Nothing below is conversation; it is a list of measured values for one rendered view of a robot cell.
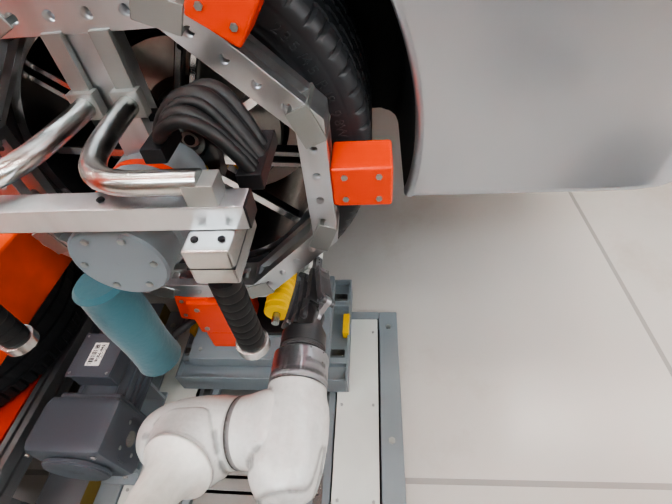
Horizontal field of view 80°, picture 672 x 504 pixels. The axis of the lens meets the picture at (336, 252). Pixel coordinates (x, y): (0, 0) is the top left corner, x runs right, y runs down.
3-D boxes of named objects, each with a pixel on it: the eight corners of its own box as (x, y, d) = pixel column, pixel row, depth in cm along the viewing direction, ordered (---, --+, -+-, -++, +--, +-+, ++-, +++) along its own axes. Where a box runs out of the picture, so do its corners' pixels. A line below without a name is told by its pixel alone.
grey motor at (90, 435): (207, 351, 131) (164, 285, 105) (161, 500, 102) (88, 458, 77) (154, 351, 132) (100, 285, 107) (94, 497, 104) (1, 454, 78)
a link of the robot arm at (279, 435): (318, 369, 56) (234, 376, 59) (306, 496, 45) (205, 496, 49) (340, 400, 63) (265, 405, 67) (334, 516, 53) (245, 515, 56)
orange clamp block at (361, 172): (336, 177, 67) (390, 175, 66) (333, 208, 62) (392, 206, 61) (332, 140, 62) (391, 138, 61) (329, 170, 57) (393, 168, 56)
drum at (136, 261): (225, 200, 71) (199, 128, 61) (188, 297, 57) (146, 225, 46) (150, 202, 72) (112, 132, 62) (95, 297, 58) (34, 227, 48)
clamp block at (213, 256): (258, 225, 48) (247, 189, 44) (241, 285, 42) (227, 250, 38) (217, 225, 48) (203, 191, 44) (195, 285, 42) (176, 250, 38)
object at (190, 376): (352, 294, 141) (351, 277, 134) (349, 393, 117) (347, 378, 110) (216, 294, 146) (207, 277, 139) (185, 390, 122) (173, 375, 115)
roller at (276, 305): (305, 234, 106) (302, 218, 102) (290, 331, 86) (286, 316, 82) (284, 235, 107) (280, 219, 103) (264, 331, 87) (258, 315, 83)
